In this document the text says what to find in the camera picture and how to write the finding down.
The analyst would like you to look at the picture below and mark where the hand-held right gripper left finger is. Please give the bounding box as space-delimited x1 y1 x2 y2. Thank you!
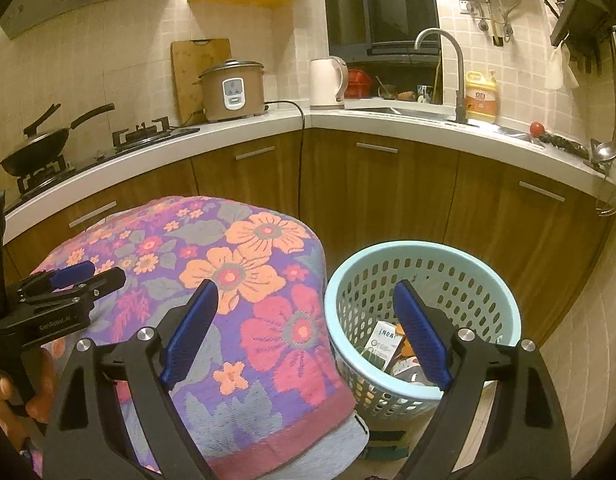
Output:
40 279 220 480

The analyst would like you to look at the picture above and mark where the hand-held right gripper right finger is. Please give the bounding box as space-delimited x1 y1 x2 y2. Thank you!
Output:
392 280 573 480

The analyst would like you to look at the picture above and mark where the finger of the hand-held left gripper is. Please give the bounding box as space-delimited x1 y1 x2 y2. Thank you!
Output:
10 260 96 301
18 266 127 311

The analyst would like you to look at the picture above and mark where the light blue plastic basket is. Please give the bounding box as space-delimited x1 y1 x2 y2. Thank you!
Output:
324 240 521 421

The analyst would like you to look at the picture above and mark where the person's left hand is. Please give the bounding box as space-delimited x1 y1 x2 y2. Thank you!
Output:
0 350 56 456

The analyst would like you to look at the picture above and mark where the white green carton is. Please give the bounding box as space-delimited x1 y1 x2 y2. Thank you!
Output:
360 321 406 373

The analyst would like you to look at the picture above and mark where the dark foil packet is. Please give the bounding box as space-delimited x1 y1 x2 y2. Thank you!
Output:
388 357 439 388

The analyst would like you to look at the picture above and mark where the floral cloth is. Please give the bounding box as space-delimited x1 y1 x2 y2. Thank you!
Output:
30 196 356 478

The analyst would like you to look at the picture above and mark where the green brown cardboard box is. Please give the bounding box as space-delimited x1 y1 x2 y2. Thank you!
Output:
360 430 414 461

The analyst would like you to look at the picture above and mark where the black wok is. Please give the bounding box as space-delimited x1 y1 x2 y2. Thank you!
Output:
0 103 116 177

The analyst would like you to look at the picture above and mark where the grey cloth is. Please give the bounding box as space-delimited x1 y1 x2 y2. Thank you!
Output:
208 412 371 480

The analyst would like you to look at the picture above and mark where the wooden kitchen cabinet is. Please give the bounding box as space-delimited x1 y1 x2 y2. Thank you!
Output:
2 127 616 346

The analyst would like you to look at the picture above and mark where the black gas stove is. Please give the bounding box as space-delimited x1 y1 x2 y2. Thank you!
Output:
3 116 201 211

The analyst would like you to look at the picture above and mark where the wooden cutting board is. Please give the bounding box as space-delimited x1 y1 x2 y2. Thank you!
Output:
170 38 233 126

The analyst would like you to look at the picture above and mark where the steel sink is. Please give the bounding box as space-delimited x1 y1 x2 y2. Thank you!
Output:
345 105 544 148

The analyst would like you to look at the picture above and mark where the beige rice cooker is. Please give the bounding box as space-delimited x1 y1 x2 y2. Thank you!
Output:
198 59 268 122

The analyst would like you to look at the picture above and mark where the dark scrubber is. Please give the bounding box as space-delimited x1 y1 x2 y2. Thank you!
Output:
538 132 591 160

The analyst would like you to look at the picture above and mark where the yellow detergent bottle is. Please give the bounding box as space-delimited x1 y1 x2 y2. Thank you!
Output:
464 70 500 125

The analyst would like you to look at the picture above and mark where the metal faucet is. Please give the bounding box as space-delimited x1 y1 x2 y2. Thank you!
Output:
414 28 469 125

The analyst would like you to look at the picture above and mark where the red plastic basket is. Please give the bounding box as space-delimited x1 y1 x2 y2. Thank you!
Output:
345 69 374 100

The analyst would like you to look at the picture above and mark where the white electric kettle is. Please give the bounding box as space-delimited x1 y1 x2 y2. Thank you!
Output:
309 56 349 111

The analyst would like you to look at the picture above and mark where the white hanging cloth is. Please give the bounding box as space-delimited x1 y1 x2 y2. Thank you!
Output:
545 45 579 92

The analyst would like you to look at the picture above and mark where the dark window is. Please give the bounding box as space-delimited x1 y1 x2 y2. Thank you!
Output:
320 0 441 58

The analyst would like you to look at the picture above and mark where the black power cable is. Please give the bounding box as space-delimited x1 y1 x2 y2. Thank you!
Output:
264 100 307 223

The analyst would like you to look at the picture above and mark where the metal flexible hose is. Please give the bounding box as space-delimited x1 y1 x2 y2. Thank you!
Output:
500 0 525 41

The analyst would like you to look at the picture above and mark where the black wall shelf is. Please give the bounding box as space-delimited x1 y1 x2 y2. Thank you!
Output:
538 0 614 73

